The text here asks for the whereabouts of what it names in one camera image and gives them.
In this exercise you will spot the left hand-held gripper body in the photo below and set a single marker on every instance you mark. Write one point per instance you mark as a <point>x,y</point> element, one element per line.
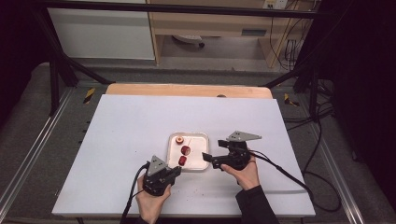
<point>155,183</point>

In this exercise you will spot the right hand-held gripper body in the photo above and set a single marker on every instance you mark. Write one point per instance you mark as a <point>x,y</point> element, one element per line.
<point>236,158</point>

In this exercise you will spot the red hawthorn piece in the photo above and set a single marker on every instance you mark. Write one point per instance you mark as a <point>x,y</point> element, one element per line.
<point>182,160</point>
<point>179,140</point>
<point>186,150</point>

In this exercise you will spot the square metal tray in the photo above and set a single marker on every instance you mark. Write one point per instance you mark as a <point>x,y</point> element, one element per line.
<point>199,147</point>

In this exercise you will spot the thin wooden skewer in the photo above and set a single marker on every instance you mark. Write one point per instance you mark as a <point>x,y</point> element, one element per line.
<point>188,142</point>

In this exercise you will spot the person's right hand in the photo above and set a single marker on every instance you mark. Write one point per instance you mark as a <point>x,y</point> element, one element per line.
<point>247,177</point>

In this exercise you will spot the person's left hand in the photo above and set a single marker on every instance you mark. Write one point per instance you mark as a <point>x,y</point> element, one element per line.
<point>149,207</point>

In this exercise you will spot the wooden table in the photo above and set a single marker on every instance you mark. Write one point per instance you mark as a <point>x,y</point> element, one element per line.
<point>174,90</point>

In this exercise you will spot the black metal stand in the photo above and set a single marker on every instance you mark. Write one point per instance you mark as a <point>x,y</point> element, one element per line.
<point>55,81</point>
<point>313,90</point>

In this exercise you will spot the office chair base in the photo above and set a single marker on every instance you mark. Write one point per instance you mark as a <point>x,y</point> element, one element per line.
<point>188,39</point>

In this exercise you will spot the light wooden desk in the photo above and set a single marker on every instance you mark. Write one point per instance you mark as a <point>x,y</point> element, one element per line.
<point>211,23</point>

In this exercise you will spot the white power strip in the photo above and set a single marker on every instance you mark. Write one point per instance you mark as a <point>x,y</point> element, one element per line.
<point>275,3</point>

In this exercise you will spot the white cabinet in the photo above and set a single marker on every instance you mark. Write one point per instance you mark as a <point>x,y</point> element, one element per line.
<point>99,31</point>

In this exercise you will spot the aluminium floor rail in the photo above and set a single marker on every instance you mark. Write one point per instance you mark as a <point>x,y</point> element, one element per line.
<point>339,174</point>
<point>34,146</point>

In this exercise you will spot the black metal frame bar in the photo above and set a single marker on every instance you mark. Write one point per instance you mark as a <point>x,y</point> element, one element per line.
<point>186,8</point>

